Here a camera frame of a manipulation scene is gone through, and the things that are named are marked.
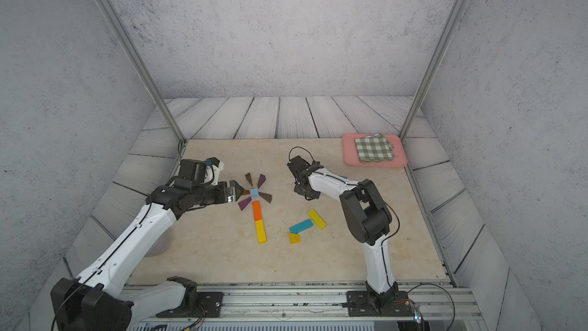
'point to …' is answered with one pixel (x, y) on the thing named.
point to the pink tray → (351, 156)
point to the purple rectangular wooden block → (243, 203)
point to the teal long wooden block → (302, 226)
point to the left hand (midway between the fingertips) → (238, 191)
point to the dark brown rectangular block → (248, 177)
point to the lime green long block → (317, 219)
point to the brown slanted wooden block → (266, 196)
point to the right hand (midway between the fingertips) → (306, 190)
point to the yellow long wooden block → (261, 232)
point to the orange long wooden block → (257, 210)
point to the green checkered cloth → (374, 149)
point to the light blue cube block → (254, 192)
